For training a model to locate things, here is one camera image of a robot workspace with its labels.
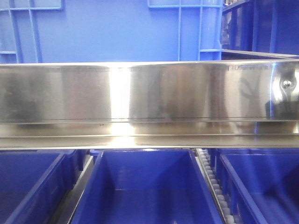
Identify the large light blue crate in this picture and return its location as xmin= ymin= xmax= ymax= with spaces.
xmin=0 ymin=0 xmax=223 ymax=63

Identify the dark blue bin lower middle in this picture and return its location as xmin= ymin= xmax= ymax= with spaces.
xmin=72 ymin=149 xmax=222 ymax=224

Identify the dark blue bin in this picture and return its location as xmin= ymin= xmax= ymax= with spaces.
xmin=0 ymin=149 xmax=87 ymax=224
xmin=221 ymin=0 xmax=299 ymax=55
xmin=72 ymin=149 xmax=222 ymax=224
xmin=208 ymin=148 xmax=299 ymax=224

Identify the white roller track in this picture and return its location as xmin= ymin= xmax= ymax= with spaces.
xmin=195 ymin=148 xmax=243 ymax=224

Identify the dark blue bin lower right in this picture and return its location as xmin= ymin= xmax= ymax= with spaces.
xmin=208 ymin=148 xmax=299 ymax=224

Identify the dark blue bin lower left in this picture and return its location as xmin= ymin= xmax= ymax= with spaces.
xmin=0 ymin=149 xmax=87 ymax=224

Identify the dark blue bin upper right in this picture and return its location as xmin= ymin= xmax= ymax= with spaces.
xmin=221 ymin=0 xmax=299 ymax=55

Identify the stainless steel shelf rail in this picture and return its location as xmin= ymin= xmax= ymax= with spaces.
xmin=0 ymin=59 xmax=299 ymax=149

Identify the metal divider rail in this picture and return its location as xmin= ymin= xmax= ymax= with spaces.
xmin=49 ymin=155 xmax=93 ymax=224

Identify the silver screw on rail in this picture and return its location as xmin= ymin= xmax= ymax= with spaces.
xmin=281 ymin=80 xmax=292 ymax=89

